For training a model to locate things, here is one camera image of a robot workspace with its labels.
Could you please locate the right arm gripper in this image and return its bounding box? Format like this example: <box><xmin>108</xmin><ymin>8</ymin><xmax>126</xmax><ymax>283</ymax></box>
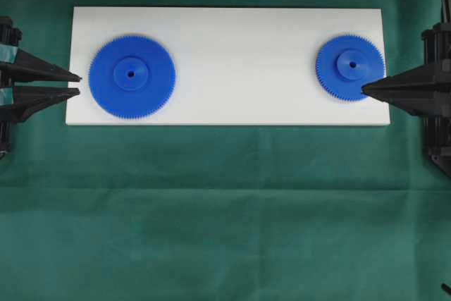
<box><xmin>362</xmin><ymin>23</ymin><xmax>450</xmax><ymax>117</ymax></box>

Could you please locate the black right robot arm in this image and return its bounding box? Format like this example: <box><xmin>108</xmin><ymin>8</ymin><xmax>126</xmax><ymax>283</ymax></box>
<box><xmin>362</xmin><ymin>0</ymin><xmax>450</xmax><ymax>176</ymax></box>

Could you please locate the green table cloth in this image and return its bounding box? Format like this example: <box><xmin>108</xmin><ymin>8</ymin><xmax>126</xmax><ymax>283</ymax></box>
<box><xmin>1</xmin><ymin>0</ymin><xmax>450</xmax><ymax>300</ymax></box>

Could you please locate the small blue gear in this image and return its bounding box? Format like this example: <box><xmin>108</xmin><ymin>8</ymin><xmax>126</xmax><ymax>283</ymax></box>
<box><xmin>315</xmin><ymin>35</ymin><xmax>385</xmax><ymax>102</ymax></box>

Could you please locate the large blue gear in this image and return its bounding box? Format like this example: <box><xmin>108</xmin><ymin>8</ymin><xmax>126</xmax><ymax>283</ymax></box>
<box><xmin>88</xmin><ymin>35</ymin><xmax>176</xmax><ymax>119</ymax></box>

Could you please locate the white rectangular board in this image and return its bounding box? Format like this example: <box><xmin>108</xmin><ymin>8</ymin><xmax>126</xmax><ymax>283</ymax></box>
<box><xmin>66</xmin><ymin>6</ymin><xmax>390</xmax><ymax>125</ymax></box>

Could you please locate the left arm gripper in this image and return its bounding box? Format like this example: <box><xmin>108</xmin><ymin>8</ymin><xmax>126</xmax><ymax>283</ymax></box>
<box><xmin>0</xmin><ymin>16</ymin><xmax>82</xmax><ymax>150</ymax></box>

